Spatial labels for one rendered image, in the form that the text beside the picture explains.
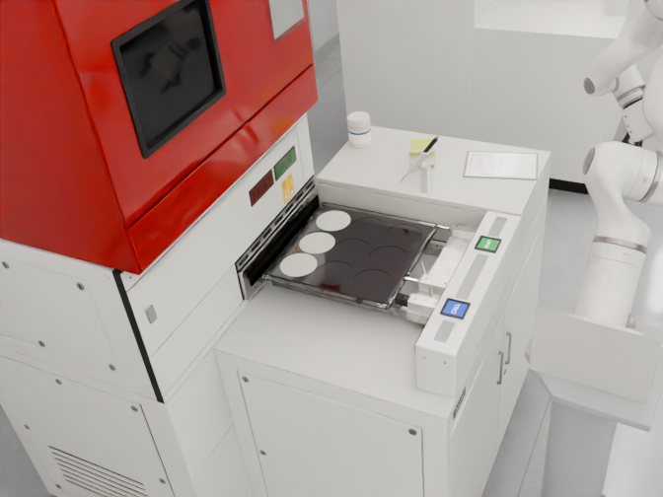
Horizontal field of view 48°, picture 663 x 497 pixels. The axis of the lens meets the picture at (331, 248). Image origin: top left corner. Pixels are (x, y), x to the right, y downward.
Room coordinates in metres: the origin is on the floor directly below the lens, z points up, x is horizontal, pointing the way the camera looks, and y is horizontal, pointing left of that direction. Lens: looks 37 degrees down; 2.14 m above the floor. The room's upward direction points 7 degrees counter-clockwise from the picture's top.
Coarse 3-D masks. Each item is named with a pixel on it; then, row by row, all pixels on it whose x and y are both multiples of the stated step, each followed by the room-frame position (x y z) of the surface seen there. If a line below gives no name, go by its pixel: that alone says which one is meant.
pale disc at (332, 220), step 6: (324, 216) 1.80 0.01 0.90; (330, 216) 1.80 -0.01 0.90; (336, 216) 1.79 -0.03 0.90; (342, 216) 1.79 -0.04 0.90; (348, 216) 1.79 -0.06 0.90; (318, 222) 1.77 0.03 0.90; (324, 222) 1.77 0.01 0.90; (330, 222) 1.77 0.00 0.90; (336, 222) 1.76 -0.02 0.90; (342, 222) 1.76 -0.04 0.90; (348, 222) 1.76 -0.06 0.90; (324, 228) 1.74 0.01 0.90; (330, 228) 1.74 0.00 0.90; (336, 228) 1.73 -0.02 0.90; (342, 228) 1.73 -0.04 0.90
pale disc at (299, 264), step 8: (288, 256) 1.63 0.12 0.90; (296, 256) 1.62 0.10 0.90; (304, 256) 1.62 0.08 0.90; (312, 256) 1.61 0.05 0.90; (280, 264) 1.60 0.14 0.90; (288, 264) 1.59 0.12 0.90; (296, 264) 1.59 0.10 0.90; (304, 264) 1.58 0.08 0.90; (312, 264) 1.58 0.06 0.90; (288, 272) 1.56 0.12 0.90; (296, 272) 1.55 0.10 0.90; (304, 272) 1.55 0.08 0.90
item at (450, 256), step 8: (448, 240) 1.64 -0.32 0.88; (456, 240) 1.64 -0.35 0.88; (464, 240) 1.63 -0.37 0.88; (448, 248) 1.60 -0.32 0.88; (456, 248) 1.60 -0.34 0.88; (464, 248) 1.59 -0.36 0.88; (440, 256) 1.57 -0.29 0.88; (448, 256) 1.57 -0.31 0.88; (456, 256) 1.56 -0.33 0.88; (440, 264) 1.54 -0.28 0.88; (448, 264) 1.53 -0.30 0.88; (456, 264) 1.53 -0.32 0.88; (432, 272) 1.51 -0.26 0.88; (440, 272) 1.51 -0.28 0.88; (448, 272) 1.50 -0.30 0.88; (440, 296) 1.41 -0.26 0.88; (408, 312) 1.37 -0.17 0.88; (416, 312) 1.37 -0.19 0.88; (416, 320) 1.36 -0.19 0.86; (424, 320) 1.35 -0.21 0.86
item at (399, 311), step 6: (288, 288) 1.58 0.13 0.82; (294, 288) 1.57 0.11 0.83; (312, 294) 1.55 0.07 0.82; (318, 294) 1.54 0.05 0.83; (336, 300) 1.51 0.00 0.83; (342, 300) 1.50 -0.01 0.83; (360, 306) 1.47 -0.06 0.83; (366, 306) 1.46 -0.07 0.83; (396, 306) 1.43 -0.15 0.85; (402, 306) 1.43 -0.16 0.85; (384, 312) 1.44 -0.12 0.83; (390, 312) 1.43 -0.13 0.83; (396, 312) 1.42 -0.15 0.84; (402, 312) 1.41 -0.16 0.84
